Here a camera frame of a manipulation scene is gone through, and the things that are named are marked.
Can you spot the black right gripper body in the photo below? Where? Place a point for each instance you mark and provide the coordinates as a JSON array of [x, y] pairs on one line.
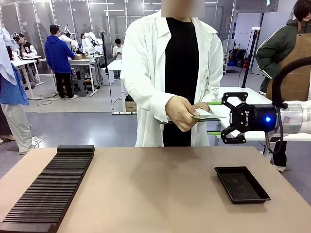
[[255, 119]]

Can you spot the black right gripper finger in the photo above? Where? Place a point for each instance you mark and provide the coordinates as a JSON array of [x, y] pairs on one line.
[[227, 99], [226, 136]]

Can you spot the clipboard with white paper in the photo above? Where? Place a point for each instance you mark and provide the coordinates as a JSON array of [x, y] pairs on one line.
[[204, 112]]

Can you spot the person's right forearm white sleeve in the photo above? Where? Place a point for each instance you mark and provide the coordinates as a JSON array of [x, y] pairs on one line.
[[148, 94]]

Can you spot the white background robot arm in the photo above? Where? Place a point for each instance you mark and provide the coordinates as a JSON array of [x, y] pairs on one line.
[[68, 38], [90, 37]]

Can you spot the black slotted PCB rack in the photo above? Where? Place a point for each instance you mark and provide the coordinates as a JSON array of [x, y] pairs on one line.
[[48, 194]]

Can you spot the person's left hand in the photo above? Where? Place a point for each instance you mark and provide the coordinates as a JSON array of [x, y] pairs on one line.
[[202, 106]]

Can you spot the person's right hand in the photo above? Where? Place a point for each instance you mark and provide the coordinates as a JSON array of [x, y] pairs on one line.
[[181, 114]]

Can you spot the white ID badge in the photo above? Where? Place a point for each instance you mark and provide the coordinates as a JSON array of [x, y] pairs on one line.
[[208, 83]]

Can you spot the wooden shoe shelf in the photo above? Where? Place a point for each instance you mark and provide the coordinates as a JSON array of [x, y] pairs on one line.
[[226, 64]]

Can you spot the black bags pile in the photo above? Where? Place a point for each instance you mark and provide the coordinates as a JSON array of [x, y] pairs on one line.
[[239, 58]]

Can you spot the black tripod pole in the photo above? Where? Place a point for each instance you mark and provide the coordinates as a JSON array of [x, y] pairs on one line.
[[250, 55]]

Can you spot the black shallow tray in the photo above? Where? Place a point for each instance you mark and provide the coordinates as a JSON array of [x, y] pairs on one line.
[[243, 185]]

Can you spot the person in brown apron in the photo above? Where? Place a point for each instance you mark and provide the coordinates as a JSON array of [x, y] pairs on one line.
[[298, 82]]

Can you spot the person in white lab coat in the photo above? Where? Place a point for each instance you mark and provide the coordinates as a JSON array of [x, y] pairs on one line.
[[145, 60]]

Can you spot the cardboard box on floor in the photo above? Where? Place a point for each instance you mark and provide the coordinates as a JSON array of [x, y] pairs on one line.
[[130, 105]]

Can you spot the small white desk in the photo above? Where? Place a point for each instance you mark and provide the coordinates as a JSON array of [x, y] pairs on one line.
[[115, 65]]

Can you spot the seated person in white shirt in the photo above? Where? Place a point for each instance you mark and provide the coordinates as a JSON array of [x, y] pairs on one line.
[[118, 49]]

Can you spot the white workbench desk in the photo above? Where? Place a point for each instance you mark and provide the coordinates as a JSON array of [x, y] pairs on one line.
[[85, 60]]

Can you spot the black step stool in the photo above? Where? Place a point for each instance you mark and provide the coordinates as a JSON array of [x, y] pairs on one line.
[[79, 87]]

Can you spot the cardboard box on desk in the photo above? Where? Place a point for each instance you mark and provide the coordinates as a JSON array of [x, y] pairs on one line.
[[79, 57]]

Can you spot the person in blue hoodie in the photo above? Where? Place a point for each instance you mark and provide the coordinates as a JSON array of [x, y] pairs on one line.
[[58, 55]]

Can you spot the white desk with thin legs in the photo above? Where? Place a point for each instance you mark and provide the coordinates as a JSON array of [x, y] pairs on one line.
[[24, 60]]

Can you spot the seated person with headset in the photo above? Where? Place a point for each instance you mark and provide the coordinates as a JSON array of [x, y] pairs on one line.
[[26, 47]]

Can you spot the person in light blue shirt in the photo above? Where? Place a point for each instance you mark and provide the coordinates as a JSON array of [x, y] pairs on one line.
[[12, 89]]

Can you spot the black camera tripod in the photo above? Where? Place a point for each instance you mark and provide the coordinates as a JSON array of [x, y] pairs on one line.
[[105, 53]]

